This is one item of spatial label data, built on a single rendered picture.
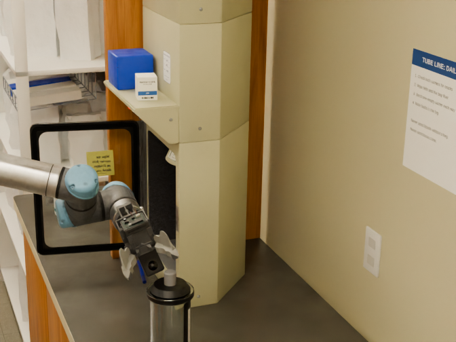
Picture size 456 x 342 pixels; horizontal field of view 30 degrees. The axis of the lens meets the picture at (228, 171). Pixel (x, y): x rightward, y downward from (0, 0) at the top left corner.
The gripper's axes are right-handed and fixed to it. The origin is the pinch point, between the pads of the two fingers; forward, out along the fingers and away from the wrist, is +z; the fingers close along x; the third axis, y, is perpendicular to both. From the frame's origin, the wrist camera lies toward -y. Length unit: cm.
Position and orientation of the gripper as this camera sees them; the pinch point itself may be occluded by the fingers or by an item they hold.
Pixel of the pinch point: (153, 269)
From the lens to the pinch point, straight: 188.5
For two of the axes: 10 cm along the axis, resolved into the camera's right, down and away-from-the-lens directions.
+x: 9.1, -3.8, 1.7
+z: 3.3, 4.1, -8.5
